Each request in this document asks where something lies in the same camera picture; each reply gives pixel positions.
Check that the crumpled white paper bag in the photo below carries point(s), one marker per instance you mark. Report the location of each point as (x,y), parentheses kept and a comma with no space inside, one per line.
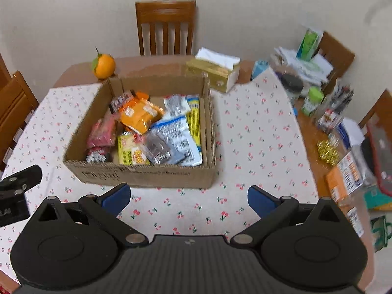
(352,133)

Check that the pile of papers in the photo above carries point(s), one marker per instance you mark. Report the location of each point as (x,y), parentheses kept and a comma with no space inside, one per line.
(303,66)

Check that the long yellow snack bag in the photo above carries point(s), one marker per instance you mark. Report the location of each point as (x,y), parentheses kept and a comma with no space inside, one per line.
(194,122)

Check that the small blue container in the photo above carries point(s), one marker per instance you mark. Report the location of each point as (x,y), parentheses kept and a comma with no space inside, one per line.
(260,69)

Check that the black lidded jar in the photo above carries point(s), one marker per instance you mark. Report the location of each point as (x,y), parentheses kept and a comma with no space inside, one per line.
(291,87)

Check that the white grey snack packet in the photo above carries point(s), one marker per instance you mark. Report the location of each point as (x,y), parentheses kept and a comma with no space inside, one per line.
(176,105)

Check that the red cased phone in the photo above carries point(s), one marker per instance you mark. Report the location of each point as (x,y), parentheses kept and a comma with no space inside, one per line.
(381,156)

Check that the green orange bag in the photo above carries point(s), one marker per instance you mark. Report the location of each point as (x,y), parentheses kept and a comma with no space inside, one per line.
(378,199)

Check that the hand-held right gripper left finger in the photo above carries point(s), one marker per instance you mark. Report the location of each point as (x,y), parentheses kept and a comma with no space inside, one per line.
(116,199)

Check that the wooden chair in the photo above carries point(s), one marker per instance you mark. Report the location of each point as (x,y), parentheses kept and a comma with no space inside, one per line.
(165,27)
(15,113)
(378,107)
(335,58)

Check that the clear red pastry packet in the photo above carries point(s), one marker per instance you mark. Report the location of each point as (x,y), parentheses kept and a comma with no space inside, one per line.
(102,131)

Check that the small white remote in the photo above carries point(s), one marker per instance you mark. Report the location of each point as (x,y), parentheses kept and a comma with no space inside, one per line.
(355,222)

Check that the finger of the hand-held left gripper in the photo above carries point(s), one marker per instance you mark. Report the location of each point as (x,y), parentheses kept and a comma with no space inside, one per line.
(23,178)

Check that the green lidded bottle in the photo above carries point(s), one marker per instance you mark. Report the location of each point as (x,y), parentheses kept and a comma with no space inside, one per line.
(312,101)

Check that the orange with green leaf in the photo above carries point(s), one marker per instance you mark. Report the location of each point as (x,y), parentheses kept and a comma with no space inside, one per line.
(104,66)

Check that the black red snack packet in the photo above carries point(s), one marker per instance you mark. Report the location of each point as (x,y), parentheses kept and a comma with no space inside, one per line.
(96,155)

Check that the blue white snack packet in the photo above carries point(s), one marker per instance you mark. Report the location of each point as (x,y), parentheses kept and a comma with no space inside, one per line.
(180,134)

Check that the cardboard box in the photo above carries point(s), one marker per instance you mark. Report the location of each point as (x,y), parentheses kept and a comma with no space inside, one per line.
(137,176)

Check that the cherry print tablecloth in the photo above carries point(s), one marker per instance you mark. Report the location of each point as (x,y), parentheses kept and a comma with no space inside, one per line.
(260,147)

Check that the green patterned bag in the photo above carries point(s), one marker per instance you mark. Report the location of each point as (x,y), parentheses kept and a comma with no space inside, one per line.
(381,232)

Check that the orange pastry packet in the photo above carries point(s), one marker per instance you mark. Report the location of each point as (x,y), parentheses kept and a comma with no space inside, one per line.
(141,115)

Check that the gold tissue box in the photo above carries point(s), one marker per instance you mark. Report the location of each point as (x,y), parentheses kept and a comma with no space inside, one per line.
(214,70)

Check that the gold foil candies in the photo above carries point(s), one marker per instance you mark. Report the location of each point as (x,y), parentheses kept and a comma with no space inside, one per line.
(328,152)

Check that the clear jar with pens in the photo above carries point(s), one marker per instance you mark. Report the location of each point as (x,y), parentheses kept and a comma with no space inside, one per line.
(335,110)

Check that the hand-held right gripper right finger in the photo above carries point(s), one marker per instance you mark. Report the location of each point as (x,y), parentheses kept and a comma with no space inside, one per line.
(260,200)

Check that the green white carton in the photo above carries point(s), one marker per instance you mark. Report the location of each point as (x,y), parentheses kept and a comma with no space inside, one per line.
(308,44)

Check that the yellow green snack packet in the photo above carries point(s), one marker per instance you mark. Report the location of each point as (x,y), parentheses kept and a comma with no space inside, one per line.
(130,150)

